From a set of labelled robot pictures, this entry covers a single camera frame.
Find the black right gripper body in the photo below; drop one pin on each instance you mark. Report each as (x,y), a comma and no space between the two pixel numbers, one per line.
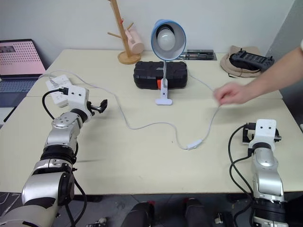
(246,129)

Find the black tray with tools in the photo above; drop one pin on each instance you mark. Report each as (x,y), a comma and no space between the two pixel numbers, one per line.
(201,55)

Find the blue desk lamp white clamp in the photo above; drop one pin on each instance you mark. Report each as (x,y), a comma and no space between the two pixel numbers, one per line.
(168,40)

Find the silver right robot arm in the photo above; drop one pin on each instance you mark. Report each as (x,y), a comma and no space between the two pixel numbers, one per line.
(266,179)

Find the wooden mug tree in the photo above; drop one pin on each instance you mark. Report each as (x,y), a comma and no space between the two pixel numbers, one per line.
(120,30)

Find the grey laptop pink screen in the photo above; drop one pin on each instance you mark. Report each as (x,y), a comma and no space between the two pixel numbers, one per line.
(19,59)

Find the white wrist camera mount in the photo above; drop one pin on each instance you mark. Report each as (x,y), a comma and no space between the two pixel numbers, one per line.
(265,129)
(76,95)

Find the person's bare forearm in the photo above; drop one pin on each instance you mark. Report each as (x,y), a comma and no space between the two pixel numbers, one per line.
(272,75)

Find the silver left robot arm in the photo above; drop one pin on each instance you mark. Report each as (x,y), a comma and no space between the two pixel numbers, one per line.
(54,142)

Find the black plastic tool case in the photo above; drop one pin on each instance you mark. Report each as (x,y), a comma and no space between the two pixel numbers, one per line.
(146,75)

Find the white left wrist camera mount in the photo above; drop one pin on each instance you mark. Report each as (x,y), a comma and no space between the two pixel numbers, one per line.
(76,95)

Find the beige cloth hat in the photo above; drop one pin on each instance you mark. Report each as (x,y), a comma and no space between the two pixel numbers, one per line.
(227,63)

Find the white power strip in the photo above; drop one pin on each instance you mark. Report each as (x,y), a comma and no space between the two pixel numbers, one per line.
(59,81)

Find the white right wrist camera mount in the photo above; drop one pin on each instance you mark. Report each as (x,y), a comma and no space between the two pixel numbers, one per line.
(265,129)

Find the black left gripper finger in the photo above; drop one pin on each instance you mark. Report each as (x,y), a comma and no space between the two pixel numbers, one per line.
(104,102)
(102,109)

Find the person's bare hand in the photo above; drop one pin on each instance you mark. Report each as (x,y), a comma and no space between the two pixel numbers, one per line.
(230,93)

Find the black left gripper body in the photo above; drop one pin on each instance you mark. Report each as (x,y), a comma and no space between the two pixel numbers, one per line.
(93,108)

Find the dark rounded shape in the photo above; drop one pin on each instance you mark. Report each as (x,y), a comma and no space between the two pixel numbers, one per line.
(196,212)
(140,214)

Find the black handheld controller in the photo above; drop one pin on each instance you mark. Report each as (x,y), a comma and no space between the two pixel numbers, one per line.
(252,59)

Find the pink mug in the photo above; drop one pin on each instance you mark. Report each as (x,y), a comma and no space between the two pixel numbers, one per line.
(134,43)

